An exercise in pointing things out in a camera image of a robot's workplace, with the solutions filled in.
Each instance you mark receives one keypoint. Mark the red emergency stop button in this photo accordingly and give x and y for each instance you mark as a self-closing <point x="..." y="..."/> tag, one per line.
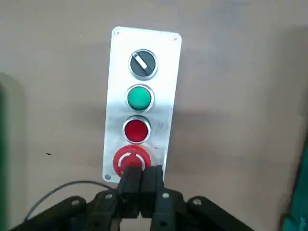
<point x="125" y="156"/>

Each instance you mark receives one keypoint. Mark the white button box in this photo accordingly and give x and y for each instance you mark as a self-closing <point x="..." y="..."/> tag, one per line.
<point x="115" y="96"/>

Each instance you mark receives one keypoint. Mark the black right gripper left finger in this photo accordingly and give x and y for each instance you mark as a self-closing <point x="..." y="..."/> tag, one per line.
<point x="108" y="209"/>

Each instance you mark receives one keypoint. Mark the green plastic tray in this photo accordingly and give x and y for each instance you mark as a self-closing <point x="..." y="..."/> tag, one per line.
<point x="3" y="144"/>

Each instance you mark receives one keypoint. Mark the green plastic tool case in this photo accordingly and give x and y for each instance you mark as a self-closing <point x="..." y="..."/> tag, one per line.
<point x="298" y="204"/>

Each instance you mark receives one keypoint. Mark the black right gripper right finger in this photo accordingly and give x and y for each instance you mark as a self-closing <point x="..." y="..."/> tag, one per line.
<point x="173" y="209"/>

